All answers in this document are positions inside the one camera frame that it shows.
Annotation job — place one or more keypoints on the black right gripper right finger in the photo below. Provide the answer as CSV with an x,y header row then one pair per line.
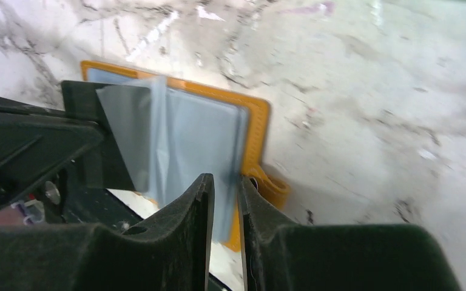
x,y
280,254

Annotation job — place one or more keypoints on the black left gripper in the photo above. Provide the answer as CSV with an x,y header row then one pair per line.
x,y
67,159

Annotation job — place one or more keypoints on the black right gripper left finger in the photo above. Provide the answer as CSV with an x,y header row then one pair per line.
x,y
169,250

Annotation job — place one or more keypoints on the yellow-brown card holder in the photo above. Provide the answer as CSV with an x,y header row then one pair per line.
x,y
274,190

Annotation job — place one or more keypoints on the dark grey card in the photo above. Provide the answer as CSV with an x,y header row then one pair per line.
x,y
135,112

